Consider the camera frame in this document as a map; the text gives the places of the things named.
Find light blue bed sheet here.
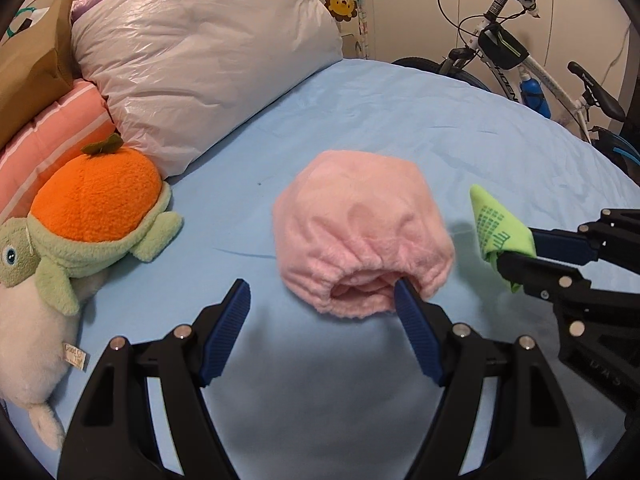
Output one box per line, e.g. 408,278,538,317
50,57,640,480

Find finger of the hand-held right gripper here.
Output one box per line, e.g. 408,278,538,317
527,207,640,273
495,251,640,357

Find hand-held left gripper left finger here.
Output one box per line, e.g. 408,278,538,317
56,278,251,480

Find wall growth chart strip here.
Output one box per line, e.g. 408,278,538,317
350,0,373,61

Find lion wall sticker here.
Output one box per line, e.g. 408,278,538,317
324,0,360,23

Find pink striped cushion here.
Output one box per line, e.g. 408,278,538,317
0,80,123,221

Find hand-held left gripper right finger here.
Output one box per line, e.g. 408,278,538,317
394,279,587,480

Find pink fluffy sock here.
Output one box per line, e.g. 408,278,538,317
272,150,456,320

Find turtle plush with orange shell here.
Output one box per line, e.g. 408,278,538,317
0,134,183,317

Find black bicycle frame bag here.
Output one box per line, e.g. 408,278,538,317
477,27,530,68

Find white bicycle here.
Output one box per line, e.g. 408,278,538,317
392,0,640,186

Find pillow in clear plastic bag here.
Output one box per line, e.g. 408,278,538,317
70,0,343,178

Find brown paper bag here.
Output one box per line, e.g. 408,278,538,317
0,0,81,153

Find blue water bottle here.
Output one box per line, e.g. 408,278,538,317
519,71,552,120

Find green grip sock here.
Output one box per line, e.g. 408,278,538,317
469,185,538,295

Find white plush toy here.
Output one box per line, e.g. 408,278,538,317
0,265,108,451

